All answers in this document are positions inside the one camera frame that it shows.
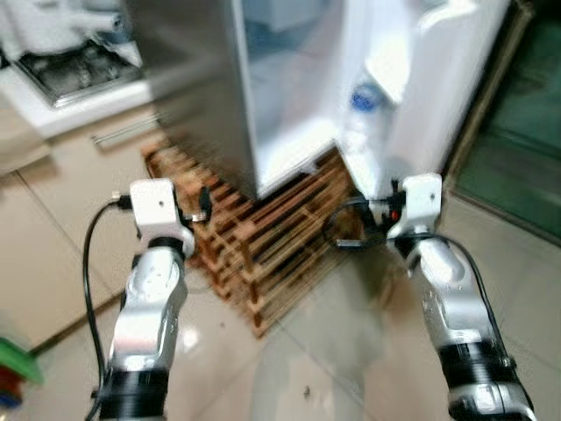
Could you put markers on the green red blue plastic stack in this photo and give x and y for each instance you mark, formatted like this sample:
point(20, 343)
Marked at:
point(17, 360)

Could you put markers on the white fridge door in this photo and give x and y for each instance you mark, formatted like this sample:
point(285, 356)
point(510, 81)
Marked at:
point(447, 79)

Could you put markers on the clear bottle blue label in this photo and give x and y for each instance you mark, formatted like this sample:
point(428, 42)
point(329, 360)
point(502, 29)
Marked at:
point(365, 98)

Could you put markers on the grey metal sink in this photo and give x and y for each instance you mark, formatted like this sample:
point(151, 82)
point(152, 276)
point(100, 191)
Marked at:
point(74, 74)

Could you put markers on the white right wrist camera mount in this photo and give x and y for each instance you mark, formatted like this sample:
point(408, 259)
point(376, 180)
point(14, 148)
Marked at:
point(419, 203)

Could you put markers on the white kitchenware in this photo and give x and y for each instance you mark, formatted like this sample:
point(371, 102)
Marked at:
point(53, 24)

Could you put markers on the wooden pallet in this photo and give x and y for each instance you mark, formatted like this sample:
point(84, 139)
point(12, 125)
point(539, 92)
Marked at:
point(263, 237)

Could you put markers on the silver fridge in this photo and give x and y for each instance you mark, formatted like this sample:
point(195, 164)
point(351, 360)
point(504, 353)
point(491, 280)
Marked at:
point(202, 88)

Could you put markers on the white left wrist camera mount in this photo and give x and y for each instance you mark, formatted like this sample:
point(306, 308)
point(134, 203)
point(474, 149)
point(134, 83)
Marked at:
point(158, 206)

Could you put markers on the green glass door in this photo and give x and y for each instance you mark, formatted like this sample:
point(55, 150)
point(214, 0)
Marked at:
point(517, 132)

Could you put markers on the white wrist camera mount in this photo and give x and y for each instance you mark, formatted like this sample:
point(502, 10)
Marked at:
point(158, 206)
point(419, 203)

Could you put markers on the beige kitchen cabinet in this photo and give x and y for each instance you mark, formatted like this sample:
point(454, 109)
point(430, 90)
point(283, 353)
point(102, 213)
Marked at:
point(70, 202)

